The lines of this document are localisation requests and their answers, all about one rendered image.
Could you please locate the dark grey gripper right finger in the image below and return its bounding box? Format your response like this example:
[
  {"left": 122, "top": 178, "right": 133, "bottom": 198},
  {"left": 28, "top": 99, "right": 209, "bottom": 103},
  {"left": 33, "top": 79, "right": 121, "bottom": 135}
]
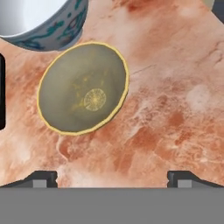
[{"left": 166, "top": 170, "right": 224, "bottom": 189}]

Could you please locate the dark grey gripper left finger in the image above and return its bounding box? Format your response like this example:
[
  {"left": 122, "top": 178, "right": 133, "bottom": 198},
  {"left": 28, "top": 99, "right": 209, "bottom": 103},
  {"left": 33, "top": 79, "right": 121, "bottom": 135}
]
[{"left": 0, "top": 171, "right": 59, "bottom": 189}]

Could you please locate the olive bowl with yellow rim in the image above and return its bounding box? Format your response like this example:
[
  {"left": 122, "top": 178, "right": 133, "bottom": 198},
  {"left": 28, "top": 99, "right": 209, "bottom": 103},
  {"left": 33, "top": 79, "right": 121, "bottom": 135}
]
[{"left": 36, "top": 41, "right": 130, "bottom": 137}]

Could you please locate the white bowl with teal pattern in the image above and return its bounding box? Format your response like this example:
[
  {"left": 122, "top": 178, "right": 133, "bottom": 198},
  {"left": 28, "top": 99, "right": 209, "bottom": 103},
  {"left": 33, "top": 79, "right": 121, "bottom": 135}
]
[{"left": 0, "top": 0, "right": 89, "bottom": 53}]

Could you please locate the black hob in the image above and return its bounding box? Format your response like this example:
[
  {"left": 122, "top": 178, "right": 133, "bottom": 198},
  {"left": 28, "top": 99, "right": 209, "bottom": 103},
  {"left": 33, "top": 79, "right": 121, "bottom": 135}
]
[{"left": 0, "top": 53, "right": 7, "bottom": 130}]

